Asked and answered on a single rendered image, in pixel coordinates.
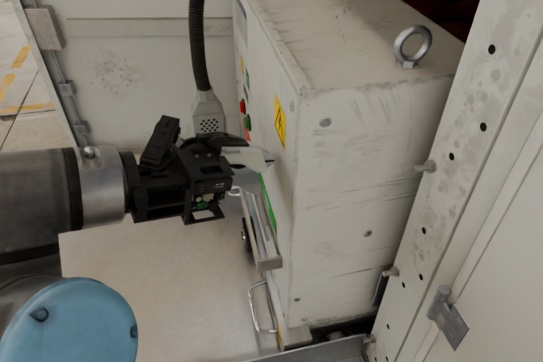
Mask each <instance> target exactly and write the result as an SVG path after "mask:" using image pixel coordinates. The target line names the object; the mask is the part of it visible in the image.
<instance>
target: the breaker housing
mask: <svg viewBox="0 0 543 362"><path fill-rule="evenodd" d="M249 2H250V4H251V5H252V7H253V9H254V11H255V13H256V14H257V16H258V18H259V21H260V23H261V24H262V25H263V28H264V30H265V32H266V33H267V35H268V37H269V39H270V41H271V42H272V44H273V46H274V48H275V49H276V51H277V53H278V55H279V57H280V59H281V60H282V62H283V64H284V66H285V68H286V70H287V71H288V74H289V75H290V77H291V79H292V80H293V83H294V84H295V86H296V88H297V90H298V92H299V95H298V111H297V143H296V159H295V175H294V192H293V223H292V240H291V256H290V272H289V289H288V321H287V330H290V329H294V328H298V327H302V326H309V328H310V329H312V328H316V327H320V326H326V325H330V324H334V323H338V322H345V321H348V320H352V319H356V318H362V317H367V316H370V315H374V314H377V313H378V310H379V308H380V306H379V305H377V306H373V307H372V302H373V297H374V294H375V291H376V288H377V283H378V280H379V278H380V274H381V272H383V271H386V270H390V268H391V267H393V265H394V261H395V259H396V256H397V253H398V249H399V247H400V244H401V240H402V236H403V234H404V231H405V228H406V224H407V222H408V219H409V216H410V212H411V209H412V207H413V204H414V202H415V197H416V194H417V191H418V189H419V185H420V182H421V179H422V177H423V172H424V171H421V172H415V170H414V166H415V165H420V164H424V163H425V162H426V161H427V160H428V158H429V154H430V152H431V148H432V145H433V142H434V140H435V137H436V133H437V130H438V128H439V125H440V121H441V118H442V115H443V112H444V108H445V105H446V103H447V100H448V96H449V93H450V90H451V88H452V85H453V81H454V78H455V76H456V73H457V68H458V66H459V63H460V60H461V56H462V53H463V51H464V48H465V43H463V42H462V41H461V40H459V39H457V38H456V37H455V36H453V35H452V34H450V33H449V32H447V31H446V30H444V29H443V28H442V27H440V26H439V25H437V24H436V23H434V22H433V21H431V20H430V19H429V18H427V17H426V16H424V15H423V14H421V13H420V12H418V11H417V10H416V9H414V8H413V7H411V6H410V5H408V4H407V3H405V2H404V1H403V0H249ZM415 24H419V25H424V26H425V27H427V28H428V29H429V30H430V31H431V34H432V44H431V47H430V49H429V51H428V53H427V54H426V55H425V56H424V58H422V59H421V60H419V61H418V63H417V66H415V67H413V68H407V67H403V66H402V65H401V64H400V62H399V61H397V60H396V58H395V56H394V42H395V40H396V38H397V37H398V36H399V34H400V33H401V32H402V31H404V30H405V29H406V28H408V27H409V26H413V25H415ZM299 297H300V298H301V300H300V301H296V302H294V300H296V299H297V298H299Z"/></svg>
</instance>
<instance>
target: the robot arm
mask: <svg viewBox="0 0 543 362"><path fill-rule="evenodd" d="M179 120H180V119H178V118H174V117H171V116H165V115H162V117H161V119H160V121H159V122H157V123H156V125H155V128H154V132H153V134H152V136H151V138H150V139H149V141H148V143H147V145H146V147H145V149H144V151H143V153H142V155H141V157H140V162H139V164H137V161H136V159H135V157H134V154H133V152H132V151H124V152H118V150H117V148H116V147H115V146H114V145H93V146H80V147H69V148H56V149H33V150H20V151H8V152H0V362H135V360H136V357H137V349H138V329H137V321H136V319H135V315H134V313H133V310H132V309H131V307H130V305H129V303H128V302H127V301H126V300H125V299H124V298H123V297H122V296H121V295H120V294H119V293H118V292H117V291H116V290H114V289H113V288H110V287H108V286H107V285H105V284H104V283H102V282H100V281H98V280H95V279H91V278H88V277H70V278H68V277H62V270H61V256H60V248H59V238H58V234H63V233H68V232H70V231H72V232H73V231H78V230H81V229H90V228H95V227H100V226H105V225H115V224H120V223H122V221H123V220H124V218H125V213H131V216H132V219H133V223H134V224H135V223H140V222H145V221H154V220H159V219H164V218H169V217H178V216H181V218H182V220H183V223H184V225H191V224H196V223H201V222H206V221H214V220H218V219H223V218H225V215H224V214H223V212H222V211H221V209H220V207H219V204H221V203H222V202H223V199H224V198H225V192H226V191H230V190H231V188H232V187H239V188H241V189H242V190H243V191H245V192H247V193H249V194H251V195H254V194H258V193H260V192H261V191H262V187H261V183H260V181H259V176H258V173H260V172H265V171H267V168H268V167H269V166H271V165H272V164H273V163H274V162H275V157H274V156H273V155H272V154H271V153H270V152H269V151H268V150H266V149H264V148H263V147H261V146H259V145H256V144H255V143H253V142H250V141H247V140H245V139H244V138H241V137H237V136H235V135H233V134H230V133H226V132H210V133H197V134H196V137H191V138H188V139H185V140H184V139H183V138H180V131H181V128H180V127H179ZM218 154H219V155H218ZM205 206H207V207H205ZM204 210H209V211H210V212H213V215H214V217H206V218H201V219H197V220H196V219H195V218H194V216H193V214H192V213H194V212H199V211H204Z"/></svg>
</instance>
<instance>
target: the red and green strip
mask: <svg viewBox="0 0 543 362"><path fill-rule="evenodd" d="M243 125H244V131H245V134H246V139H247V140H248V141H250V142H251V140H250V136H249V133H248V130H247V129H246V127H245V123H244V117H243ZM258 176H259V181H260V183H261V187H262V191H263V196H264V199H265V202H266V205H267V210H268V212H269V216H270V218H271V223H272V226H273V229H274V232H275V235H276V220H275V218H274V215H273V212H272V207H271V205H270V202H269V199H268V196H267V191H266V188H265V186H264V183H263V178H262V175H261V173H258Z"/></svg>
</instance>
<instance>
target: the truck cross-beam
mask: <svg viewBox="0 0 543 362"><path fill-rule="evenodd" d="M243 192H245V191H243ZM245 199H246V206H247V209H248V213H249V216H250V217H252V221H253V224H254V227H255V234H256V244H257V249H258V252H259V259H266V258H268V256H267V251H266V247H265V244H264V240H263V235H262V232H261V229H260V225H259V220H258V217H257V213H256V210H255V205H254V201H253V198H252V195H251V194H249V193H247V192H245ZM262 273H263V280H266V281H267V283H266V284H265V287H266V290H267V297H268V300H269V304H270V307H271V313H272V317H273V321H274V324H275V313H276V319H277V321H278V324H279V328H280V335H279V332H278V335H279V339H280V350H281V352H284V351H290V350H294V349H298V348H301V347H308V346H311V345H312V336H311V333H310V330H309V326H302V327H298V328H294V329H290V330H287V327H286V324H285V320H284V318H283V314H282V313H283V312H282V309H281V305H280V300H279V297H278V293H277V290H276V285H275V281H274V278H273V275H272V270H270V271H262Z"/></svg>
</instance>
